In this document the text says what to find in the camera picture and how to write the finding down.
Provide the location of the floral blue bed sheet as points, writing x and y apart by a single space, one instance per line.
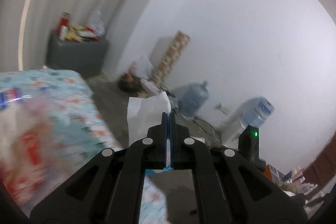
48 136

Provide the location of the white tissue paper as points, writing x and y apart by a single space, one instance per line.
143 113

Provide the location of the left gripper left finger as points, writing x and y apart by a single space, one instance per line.
112 187

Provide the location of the water dispenser with jug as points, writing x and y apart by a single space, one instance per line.
253 112

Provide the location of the blue water jug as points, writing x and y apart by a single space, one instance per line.
193 99

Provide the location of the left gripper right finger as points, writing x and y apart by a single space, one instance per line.
228 188

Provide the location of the Pepsi plastic bottle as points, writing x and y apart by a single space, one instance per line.
10 96

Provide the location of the red bottle on cabinet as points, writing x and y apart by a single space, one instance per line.
64 21

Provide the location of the grey storage cabinet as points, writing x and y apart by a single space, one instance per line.
85 58

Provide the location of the floor trash pile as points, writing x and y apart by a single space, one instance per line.
137 79

